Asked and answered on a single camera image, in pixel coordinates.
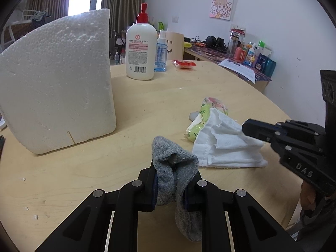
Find black headphones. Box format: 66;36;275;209
205;36;227;52

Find white foam box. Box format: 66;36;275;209
0;8;117;155

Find grey sock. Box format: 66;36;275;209
152;136;203;243

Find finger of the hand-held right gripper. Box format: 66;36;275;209
241;119;282;143

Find wooden desk with patterned cover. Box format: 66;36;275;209
184;41;273;92

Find pink wall poster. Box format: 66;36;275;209
209;0;235;21

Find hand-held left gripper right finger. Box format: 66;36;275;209
184;172;297;252

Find red snack packet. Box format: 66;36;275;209
172;59;197;69

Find row of toiletry bottles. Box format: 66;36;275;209
227;28;277;77

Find printed paper sheet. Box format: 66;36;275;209
218;58;256;84

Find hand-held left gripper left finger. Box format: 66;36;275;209
34;163;158;252

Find blue spray bottle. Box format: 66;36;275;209
154;30;168;72

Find hanging dark clothes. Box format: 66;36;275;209
31;12;51;29

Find wooden chair with smiley face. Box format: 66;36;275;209
165;31;184;61

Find metal bunk bed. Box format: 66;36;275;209
1;9;50;48

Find white face mask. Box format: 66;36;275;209
192;108;268;169

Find white pump lotion bottle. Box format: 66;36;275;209
125;3;158;80

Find green floral tissue packet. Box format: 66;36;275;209
185;97;230;143

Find person's right hand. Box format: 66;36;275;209
300;181;318;212

